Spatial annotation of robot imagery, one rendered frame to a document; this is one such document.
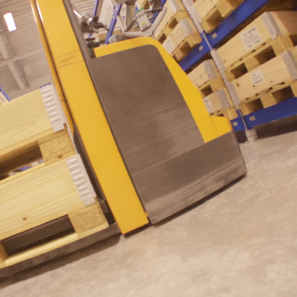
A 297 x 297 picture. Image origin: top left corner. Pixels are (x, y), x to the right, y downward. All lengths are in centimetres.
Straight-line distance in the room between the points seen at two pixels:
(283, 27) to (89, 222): 187
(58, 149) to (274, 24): 169
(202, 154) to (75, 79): 70
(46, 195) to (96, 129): 37
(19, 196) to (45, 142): 26
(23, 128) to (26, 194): 28
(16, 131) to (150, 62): 71
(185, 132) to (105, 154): 38
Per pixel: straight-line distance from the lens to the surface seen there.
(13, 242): 127
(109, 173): 112
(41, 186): 107
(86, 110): 115
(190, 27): 284
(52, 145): 108
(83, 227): 109
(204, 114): 126
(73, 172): 106
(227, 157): 130
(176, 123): 118
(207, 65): 267
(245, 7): 223
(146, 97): 116
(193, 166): 120
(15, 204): 110
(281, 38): 198
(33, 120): 111
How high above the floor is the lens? 37
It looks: level
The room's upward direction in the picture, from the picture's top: 22 degrees counter-clockwise
